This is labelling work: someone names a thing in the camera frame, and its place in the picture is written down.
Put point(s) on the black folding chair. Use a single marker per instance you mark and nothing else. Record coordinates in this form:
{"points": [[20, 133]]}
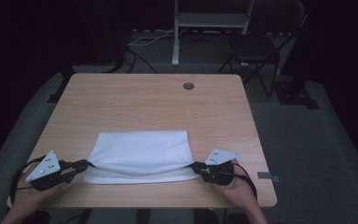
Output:
{"points": [[254, 46]]}

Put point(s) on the black stand base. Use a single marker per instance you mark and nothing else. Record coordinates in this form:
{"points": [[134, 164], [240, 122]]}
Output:
{"points": [[295, 96]]}

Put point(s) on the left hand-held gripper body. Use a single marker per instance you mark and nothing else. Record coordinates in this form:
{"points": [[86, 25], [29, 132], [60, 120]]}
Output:
{"points": [[45, 169]]}

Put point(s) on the grey metal stand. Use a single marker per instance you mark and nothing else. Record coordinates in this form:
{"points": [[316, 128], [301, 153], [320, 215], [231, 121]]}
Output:
{"points": [[211, 20]]}

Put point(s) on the person's left hand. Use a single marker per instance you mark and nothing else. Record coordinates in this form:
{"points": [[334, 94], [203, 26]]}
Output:
{"points": [[34, 199]]}

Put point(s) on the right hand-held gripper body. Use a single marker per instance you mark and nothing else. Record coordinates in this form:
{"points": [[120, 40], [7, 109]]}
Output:
{"points": [[220, 169]]}

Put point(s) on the white printed tank top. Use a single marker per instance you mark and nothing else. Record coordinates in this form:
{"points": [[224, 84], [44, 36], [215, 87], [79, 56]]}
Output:
{"points": [[140, 152]]}

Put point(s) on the person's right hand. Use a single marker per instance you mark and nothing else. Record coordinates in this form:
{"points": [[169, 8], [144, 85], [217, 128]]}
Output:
{"points": [[239, 189]]}

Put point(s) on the grey tape piece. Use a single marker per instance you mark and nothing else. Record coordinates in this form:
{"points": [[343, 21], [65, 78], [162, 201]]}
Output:
{"points": [[265, 175]]}

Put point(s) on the person's grey trousers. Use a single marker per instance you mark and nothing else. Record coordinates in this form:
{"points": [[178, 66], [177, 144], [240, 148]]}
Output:
{"points": [[118, 217]]}

